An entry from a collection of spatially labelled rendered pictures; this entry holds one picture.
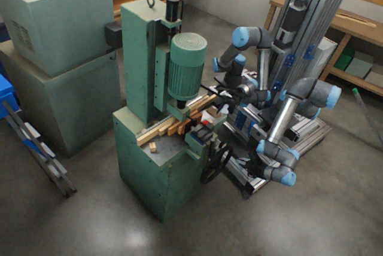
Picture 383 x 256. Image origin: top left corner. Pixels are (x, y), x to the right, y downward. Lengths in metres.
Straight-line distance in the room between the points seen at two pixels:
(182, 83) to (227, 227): 1.39
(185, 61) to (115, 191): 1.48
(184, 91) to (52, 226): 1.52
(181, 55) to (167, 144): 0.55
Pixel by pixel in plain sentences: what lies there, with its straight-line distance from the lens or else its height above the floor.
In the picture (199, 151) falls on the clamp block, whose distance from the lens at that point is 1.49.
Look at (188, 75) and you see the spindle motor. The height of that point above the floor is 1.33.
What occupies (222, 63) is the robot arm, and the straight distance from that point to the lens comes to 1.95.
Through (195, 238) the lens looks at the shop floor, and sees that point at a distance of 2.24.
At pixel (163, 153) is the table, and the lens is 1.48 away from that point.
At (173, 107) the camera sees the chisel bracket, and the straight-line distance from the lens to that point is 1.54.
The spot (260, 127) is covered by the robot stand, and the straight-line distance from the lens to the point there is 1.97.
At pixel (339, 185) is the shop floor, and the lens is 3.01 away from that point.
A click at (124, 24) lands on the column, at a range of 1.48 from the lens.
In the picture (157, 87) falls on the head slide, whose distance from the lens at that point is 1.51.
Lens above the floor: 2.09
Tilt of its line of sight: 44 degrees down
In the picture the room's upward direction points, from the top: 10 degrees clockwise
